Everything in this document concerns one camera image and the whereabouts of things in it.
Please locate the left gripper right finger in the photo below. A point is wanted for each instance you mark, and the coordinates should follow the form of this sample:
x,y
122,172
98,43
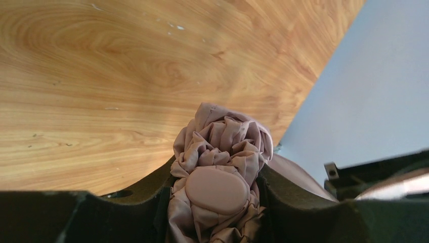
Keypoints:
x,y
293,214

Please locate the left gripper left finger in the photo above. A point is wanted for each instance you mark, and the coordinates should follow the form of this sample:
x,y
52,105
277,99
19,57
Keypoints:
x,y
134,214

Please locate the pink folding umbrella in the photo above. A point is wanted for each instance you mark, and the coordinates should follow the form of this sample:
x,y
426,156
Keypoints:
x,y
218,157

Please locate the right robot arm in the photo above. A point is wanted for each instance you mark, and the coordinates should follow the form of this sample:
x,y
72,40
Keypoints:
x,y
349,182

